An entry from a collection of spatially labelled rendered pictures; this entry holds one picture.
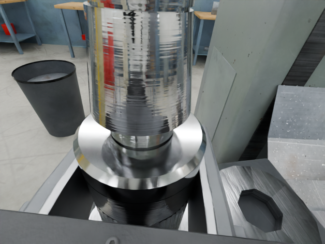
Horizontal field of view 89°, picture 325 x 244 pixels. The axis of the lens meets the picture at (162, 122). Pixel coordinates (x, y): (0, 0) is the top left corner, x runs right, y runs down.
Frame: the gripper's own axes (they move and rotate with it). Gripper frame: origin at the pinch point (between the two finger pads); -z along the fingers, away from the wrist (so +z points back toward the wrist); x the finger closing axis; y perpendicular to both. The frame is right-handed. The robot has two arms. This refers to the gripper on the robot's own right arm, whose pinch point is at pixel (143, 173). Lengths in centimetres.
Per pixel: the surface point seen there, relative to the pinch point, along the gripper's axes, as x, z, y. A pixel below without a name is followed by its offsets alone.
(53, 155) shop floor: 98, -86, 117
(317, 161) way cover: -45, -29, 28
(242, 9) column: -21, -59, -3
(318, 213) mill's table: -34.2, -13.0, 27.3
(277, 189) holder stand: -12.1, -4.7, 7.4
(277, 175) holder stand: -13.9, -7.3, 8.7
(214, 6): -68, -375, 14
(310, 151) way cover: -43, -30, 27
